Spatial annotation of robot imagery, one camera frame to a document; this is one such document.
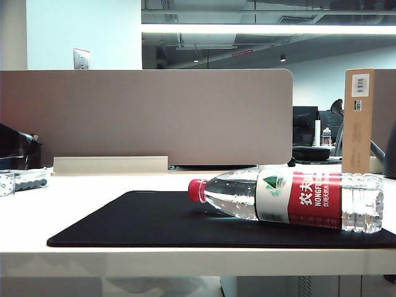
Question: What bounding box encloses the black glossy object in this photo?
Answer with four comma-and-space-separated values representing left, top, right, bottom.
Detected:
0, 123, 40, 159

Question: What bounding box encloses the clear pack of batteries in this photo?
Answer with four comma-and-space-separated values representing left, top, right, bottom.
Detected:
14, 169, 50, 191

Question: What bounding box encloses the silver metal bracket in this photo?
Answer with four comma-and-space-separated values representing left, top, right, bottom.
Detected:
0, 171, 15, 197

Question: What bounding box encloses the grey office chair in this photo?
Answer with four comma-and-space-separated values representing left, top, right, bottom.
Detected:
329, 98, 345, 157

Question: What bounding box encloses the dark pen holder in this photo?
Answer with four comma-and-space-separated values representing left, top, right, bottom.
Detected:
24, 140, 43, 170

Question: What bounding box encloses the beige desk divider panel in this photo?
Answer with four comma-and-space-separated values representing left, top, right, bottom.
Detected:
0, 69, 294, 168

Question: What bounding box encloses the white cable tray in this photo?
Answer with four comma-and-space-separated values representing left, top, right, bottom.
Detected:
51, 155, 170, 177

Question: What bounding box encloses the tall brown cardboard box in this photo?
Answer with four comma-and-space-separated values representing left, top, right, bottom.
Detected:
341, 68, 375, 174

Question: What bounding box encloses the clear plastic water bottle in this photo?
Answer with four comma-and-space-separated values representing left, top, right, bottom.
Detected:
187, 168, 384, 235

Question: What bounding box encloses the silver wall switch plate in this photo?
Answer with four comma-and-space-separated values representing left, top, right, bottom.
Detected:
73, 48, 91, 70

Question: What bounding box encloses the black round bowl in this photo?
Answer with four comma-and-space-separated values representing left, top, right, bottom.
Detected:
292, 145, 332, 161

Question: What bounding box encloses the black mouse pad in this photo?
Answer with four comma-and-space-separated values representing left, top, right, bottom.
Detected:
46, 190, 396, 249

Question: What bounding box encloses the black computer monitor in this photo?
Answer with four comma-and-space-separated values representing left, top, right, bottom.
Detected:
292, 106, 319, 147
318, 110, 344, 146

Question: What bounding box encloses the white linear ceiling light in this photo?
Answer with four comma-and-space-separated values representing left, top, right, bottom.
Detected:
141, 24, 396, 35

